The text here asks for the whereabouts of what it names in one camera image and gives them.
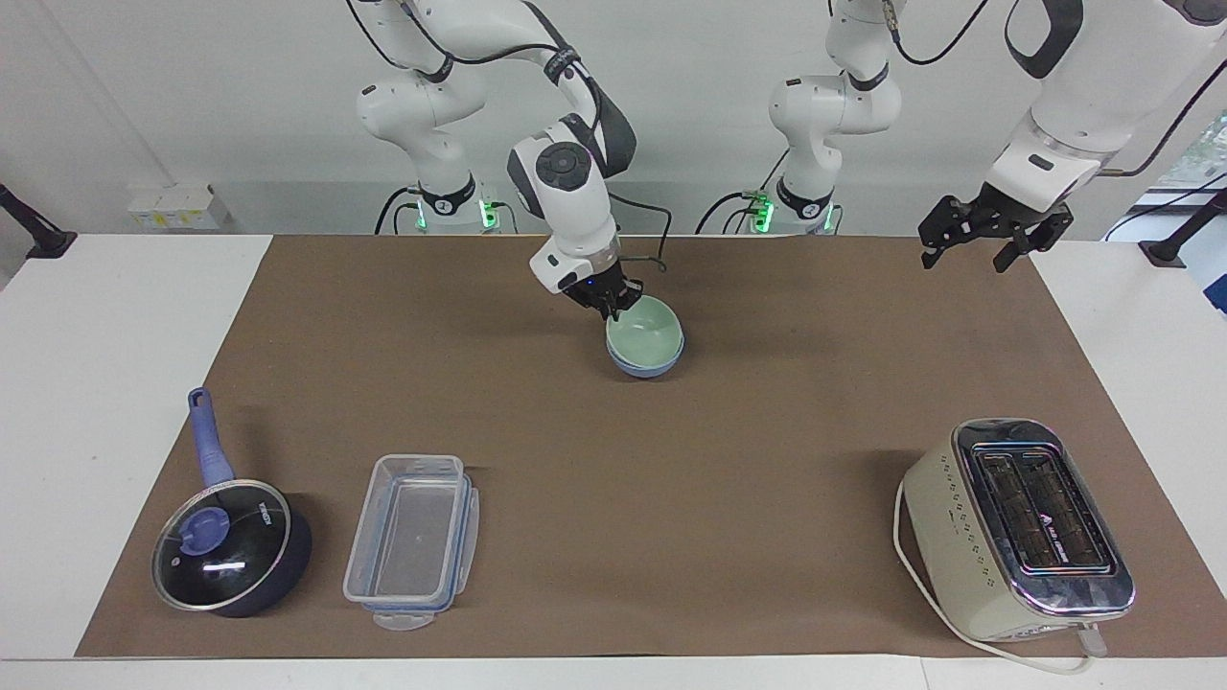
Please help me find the dark blue saucepan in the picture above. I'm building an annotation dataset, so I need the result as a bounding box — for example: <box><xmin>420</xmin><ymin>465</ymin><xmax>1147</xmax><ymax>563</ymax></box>
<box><xmin>150</xmin><ymin>386</ymin><xmax>314</xmax><ymax>619</ymax></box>

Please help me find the cream toaster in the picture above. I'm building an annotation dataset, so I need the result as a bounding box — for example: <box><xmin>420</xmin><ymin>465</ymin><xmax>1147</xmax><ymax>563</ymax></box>
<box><xmin>901</xmin><ymin>417</ymin><xmax>1138</xmax><ymax>644</ymax></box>

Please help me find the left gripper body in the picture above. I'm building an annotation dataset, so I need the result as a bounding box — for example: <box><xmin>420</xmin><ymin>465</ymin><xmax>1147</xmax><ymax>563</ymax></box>
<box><xmin>970</xmin><ymin>184</ymin><xmax>1073</xmax><ymax>239</ymax></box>

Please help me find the clear plastic food container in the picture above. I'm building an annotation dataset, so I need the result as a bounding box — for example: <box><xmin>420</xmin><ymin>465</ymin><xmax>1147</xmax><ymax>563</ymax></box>
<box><xmin>342</xmin><ymin>453</ymin><xmax>480</xmax><ymax>633</ymax></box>

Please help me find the white wall socket box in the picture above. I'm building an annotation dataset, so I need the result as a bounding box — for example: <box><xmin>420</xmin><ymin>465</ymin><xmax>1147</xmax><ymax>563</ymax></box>
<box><xmin>127</xmin><ymin>182</ymin><xmax>232</xmax><ymax>232</ymax></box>

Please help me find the glass lid with blue knob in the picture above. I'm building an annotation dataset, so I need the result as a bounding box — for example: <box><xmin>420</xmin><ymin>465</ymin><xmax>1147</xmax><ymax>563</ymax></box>
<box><xmin>151</xmin><ymin>479</ymin><xmax>292</xmax><ymax>612</ymax></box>

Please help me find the green bowl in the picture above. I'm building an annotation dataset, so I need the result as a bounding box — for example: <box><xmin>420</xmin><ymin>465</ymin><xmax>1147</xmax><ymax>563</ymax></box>
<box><xmin>607</xmin><ymin>294</ymin><xmax>684</xmax><ymax>371</ymax></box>

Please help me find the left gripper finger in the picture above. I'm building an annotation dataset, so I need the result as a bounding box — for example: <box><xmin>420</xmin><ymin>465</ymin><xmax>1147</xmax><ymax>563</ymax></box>
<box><xmin>993</xmin><ymin>213</ymin><xmax>1076</xmax><ymax>275</ymax></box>
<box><xmin>917</xmin><ymin>195</ymin><xmax>983</xmax><ymax>270</ymax></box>

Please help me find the black stand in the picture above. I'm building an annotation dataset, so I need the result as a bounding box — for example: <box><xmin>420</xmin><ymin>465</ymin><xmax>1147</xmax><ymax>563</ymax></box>
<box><xmin>1139</xmin><ymin>187</ymin><xmax>1227</xmax><ymax>269</ymax></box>
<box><xmin>0</xmin><ymin>184</ymin><xmax>79</xmax><ymax>261</ymax></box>

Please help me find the white toaster cable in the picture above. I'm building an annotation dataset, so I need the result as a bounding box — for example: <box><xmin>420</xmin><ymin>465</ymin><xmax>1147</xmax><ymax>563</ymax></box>
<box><xmin>892</xmin><ymin>477</ymin><xmax>1109</xmax><ymax>677</ymax></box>

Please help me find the black cable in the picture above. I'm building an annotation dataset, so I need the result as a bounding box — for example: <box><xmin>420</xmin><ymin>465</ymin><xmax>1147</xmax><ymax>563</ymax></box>
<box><xmin>1098</xmin><ymin>56</ymin><xmax>1227</xmax><ymax>180</ymax></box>
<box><xmin>373</xmin><ymin>185</ymin><xmax>425</xmax><ymax>237</ymax></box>
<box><xmin>887</xmin><ymin>0</ymin><xmax>991</xmax><ymax>68</ymax></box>
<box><xmin>608</xmin><ymin>190</ymin><xmax>674</xmax><ymax>277</ymax></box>
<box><xmin>694</xmin><ymin>147</ymin><xmax>793</xmax><ymax>237</ymax></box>

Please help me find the blue bowl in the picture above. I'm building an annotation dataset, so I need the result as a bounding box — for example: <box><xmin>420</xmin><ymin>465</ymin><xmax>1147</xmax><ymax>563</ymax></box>
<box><xmin>605</xmin><ymin>335</ymin><xmax>686</xmax><ymax>380</ymax></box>

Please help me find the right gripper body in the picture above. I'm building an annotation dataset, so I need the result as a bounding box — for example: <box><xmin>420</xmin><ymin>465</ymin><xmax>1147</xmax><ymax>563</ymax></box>
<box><xmin>564</xmin><ymin>261</ymin><xmax>630</xmax><ymax>311</ymax></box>

